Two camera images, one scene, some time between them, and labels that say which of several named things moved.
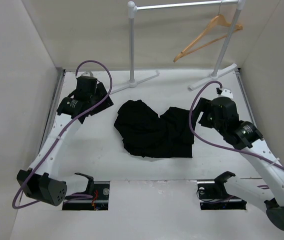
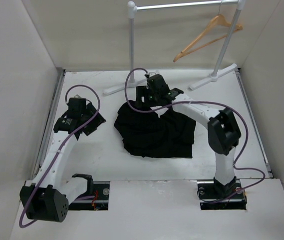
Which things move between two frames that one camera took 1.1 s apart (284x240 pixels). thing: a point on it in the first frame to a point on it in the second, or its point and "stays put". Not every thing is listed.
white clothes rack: [133, 8] stays put
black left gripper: [104, 105] to [97, 120]
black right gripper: [203, 105] to [142, 91]
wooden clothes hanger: [219, 20] stays put
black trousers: [145, 134] stays put
